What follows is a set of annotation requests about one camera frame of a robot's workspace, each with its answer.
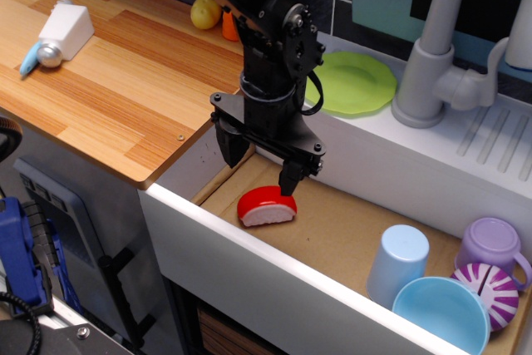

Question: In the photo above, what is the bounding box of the white toy bottle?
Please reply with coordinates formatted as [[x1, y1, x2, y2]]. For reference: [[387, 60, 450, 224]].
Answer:
[[37, 0, 95, 68]]

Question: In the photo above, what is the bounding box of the light blue toy utensil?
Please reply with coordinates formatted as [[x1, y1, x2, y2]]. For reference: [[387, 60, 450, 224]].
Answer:
[[19, 42, 42, 76]]

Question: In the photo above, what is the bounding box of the purple white striped ball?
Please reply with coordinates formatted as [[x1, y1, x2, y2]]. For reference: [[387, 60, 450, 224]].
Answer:
[[451, 263, 520, 332]]

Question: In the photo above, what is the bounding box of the grey toy faucet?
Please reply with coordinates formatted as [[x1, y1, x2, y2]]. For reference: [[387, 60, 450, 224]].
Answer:
[[392, 0, 509, 128]]

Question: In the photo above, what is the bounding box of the orange toy carrot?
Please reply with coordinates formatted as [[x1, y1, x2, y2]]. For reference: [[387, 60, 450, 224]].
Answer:
[[222, 12, 239, 42]]

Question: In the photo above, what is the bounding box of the light blue plastic bowl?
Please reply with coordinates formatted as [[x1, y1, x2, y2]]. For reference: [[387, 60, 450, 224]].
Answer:
[[392, 277, 491, 354]]

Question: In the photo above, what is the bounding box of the red white toy sushi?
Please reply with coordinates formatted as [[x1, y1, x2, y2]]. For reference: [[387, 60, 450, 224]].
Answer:
[[237, 185, 298, 227]]

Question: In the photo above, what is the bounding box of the yellow toy potato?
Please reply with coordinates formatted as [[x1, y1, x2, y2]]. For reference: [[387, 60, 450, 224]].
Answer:
[[190, 0, 222, 30]]

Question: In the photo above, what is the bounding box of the green plastic plate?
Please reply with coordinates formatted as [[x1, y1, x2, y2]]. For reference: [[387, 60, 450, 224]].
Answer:
[[305, 52, 397, 118]]

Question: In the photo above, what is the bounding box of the white toy sink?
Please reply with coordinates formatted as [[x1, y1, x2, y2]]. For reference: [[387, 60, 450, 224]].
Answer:
[[137, 30, 532, 355]]

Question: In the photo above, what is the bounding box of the purple plastic mug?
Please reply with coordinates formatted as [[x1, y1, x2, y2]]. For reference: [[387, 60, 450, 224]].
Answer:
[[454, 217, 531, 291]]

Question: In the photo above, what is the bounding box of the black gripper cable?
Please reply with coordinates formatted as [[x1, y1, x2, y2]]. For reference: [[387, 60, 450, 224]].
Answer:
[[299, 70, 324, 116]]

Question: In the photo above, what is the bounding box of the light blue plastic cup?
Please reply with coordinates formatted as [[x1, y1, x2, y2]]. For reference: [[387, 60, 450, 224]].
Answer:
[[366, 224, 430, 310]]

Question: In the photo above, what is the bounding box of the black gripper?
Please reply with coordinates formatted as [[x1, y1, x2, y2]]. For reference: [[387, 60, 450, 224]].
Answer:
[[210, 81, 325, 196]]

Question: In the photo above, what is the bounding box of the blue clamp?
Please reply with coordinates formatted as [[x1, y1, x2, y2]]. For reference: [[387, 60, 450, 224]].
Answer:
[[1, 197, 83, 315]]

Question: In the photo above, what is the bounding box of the black cabinet door handle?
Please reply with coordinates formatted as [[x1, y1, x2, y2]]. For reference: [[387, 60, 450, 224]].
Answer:
[[97, 247, 156, 349]]

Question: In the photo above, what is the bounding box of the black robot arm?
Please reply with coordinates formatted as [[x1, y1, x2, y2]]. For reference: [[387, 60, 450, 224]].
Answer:
[[210, 0, 326, 196]]

